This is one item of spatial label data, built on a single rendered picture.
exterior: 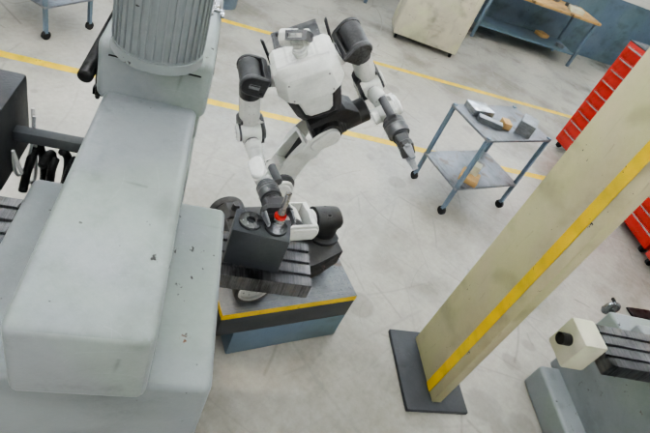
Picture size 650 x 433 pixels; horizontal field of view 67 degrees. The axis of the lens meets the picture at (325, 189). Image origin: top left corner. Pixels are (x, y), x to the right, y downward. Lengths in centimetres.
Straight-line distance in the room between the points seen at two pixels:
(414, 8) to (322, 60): 562
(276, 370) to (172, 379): 191
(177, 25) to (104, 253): 48
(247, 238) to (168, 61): 92
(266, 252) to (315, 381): 121
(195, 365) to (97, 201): 37
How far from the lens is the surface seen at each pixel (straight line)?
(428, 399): 318
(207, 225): 127
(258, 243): 189
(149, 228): 97
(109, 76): 129
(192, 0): 108
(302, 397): 289
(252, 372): 288
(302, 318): 283
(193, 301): 113
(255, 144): 212
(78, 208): 100
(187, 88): 126
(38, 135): 136
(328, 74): 194
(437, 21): 761
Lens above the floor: 247
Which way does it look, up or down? 38 degrees down
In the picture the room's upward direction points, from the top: 24 degrees clockwise
